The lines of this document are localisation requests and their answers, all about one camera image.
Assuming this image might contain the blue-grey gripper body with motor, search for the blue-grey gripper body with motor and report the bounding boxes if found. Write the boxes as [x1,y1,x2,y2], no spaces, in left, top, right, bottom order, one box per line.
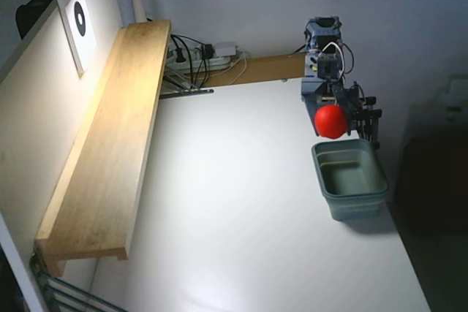
[305,52,347,97]

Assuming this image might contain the blue-grey gripper finger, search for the blue-grey gripper finger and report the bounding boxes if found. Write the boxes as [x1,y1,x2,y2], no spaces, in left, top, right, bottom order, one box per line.
[331,85,355,123]

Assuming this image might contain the red ball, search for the red ball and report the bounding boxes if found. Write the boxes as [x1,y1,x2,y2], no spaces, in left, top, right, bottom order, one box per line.
[314,104,348,140]

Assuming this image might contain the grey plastic container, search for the grey plastic container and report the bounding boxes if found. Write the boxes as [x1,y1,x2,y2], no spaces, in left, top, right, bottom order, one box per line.
[311,139,390,222]

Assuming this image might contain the grey power adapter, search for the grey power adapter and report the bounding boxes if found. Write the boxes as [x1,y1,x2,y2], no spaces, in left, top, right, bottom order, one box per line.
[213,42,238,56]

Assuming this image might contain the white power strip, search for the white power strip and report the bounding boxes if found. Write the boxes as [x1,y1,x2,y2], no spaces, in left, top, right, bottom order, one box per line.
[166,54,238,72]

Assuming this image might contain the white vertical pole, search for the white vertical pole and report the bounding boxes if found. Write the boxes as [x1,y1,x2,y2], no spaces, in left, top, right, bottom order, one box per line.
[114,0,133,31]

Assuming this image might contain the long light wooden shelf board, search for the long light wooden shelf board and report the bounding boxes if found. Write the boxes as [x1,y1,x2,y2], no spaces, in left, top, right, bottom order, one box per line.
[34,19,173,278]

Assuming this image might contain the black power cable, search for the black power cable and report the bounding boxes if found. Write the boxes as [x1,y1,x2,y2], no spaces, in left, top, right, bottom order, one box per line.
[170,34,211,88]

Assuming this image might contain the aluminium extrusion rail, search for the aluminium extrusion rail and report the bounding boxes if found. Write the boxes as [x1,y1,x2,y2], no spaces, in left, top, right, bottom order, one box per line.
[159,87,215,100]

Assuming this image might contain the white card with black ring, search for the white card with black ring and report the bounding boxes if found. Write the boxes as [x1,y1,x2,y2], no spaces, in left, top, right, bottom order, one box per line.
[56,0,98,79]

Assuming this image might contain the metal shelf frame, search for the metal shelf frame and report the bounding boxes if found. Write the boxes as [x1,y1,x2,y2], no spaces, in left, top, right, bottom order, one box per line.
[29,253,129,312]

